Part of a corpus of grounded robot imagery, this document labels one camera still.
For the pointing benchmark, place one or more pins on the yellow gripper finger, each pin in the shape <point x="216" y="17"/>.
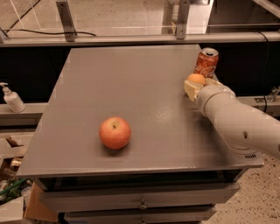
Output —
<point x="210" y="81"/>
<point x="192" y="89"/>

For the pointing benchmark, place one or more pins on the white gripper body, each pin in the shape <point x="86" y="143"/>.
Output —
<point x="210" y="94"/>

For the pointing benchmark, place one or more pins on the small orange fruit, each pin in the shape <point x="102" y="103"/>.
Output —
<point x="197" y="78"/>

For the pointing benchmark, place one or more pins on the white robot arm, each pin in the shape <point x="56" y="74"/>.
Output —
<point x="243" y="128"/>

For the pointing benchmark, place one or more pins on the red coca-cola can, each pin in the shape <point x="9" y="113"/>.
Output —
<point x="206" y="62"/>

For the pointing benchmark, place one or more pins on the grey drawer cabinet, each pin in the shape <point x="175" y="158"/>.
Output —
<point x="174" y="160"/>

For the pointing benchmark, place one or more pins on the red apple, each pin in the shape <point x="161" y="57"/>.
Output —
<point x="115" y="133"/>

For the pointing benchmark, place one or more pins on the upper drawer knob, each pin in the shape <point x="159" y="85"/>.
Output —
<point x="142" y="205"/>

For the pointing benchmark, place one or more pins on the drawer knob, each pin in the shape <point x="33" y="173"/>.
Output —
<point x="142" y="205"/>
<point x="142" y="221"/>

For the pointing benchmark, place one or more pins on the lower drawer knob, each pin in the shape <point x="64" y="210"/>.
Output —
<point x="142" y="221"/>

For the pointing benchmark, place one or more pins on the white pump bottle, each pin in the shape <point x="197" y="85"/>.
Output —
<point x="12" y="99"/>

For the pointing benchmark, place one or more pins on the cardboard box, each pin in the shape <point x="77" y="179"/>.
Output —
<point x="36" y="210"/>

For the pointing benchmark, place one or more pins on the metal railing frame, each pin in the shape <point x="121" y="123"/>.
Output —
<point x="30" y="23"/>

